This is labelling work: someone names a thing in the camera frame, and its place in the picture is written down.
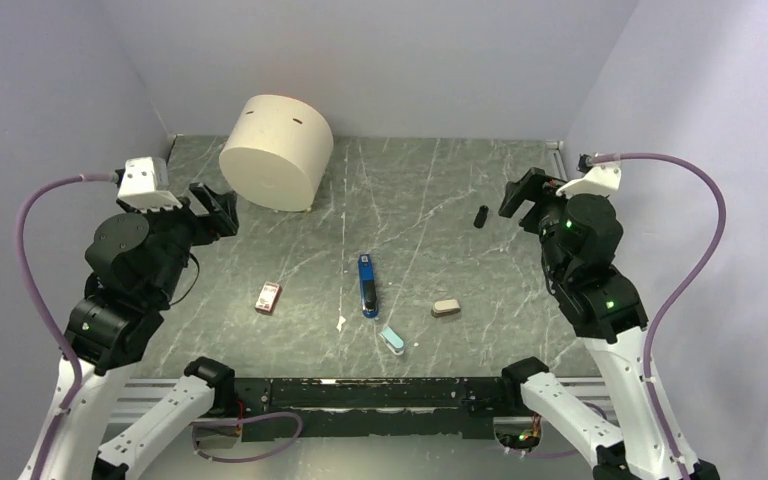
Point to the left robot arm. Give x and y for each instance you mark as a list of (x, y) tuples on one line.
[(136, 260)]

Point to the small black cylinder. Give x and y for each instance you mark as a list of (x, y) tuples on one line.
[(481, 217)]

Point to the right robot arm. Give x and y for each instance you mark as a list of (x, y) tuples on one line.
[(578, 235)]

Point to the blue stapler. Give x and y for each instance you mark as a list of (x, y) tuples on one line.
[(368, 289)]

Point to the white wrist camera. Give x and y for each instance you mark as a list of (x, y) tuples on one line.
[(145, 185), (602, 180)]

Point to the light blue small case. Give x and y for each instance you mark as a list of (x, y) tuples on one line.
[(392, 341)]

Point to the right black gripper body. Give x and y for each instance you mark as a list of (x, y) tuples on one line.
[(547, 204)]

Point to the cream cylindrical container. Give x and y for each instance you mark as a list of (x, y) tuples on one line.
[(277, 153)]

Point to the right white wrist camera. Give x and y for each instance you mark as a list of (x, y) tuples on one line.
[(602, 180)]

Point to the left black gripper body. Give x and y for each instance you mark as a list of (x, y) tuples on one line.
[(180, 228)]

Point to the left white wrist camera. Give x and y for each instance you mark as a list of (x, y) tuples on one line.
[(145, 185)]

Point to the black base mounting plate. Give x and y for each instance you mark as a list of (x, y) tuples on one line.
[(357, 423)]

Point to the red white staple box sleeve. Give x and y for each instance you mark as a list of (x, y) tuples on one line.
[(268, 298)]

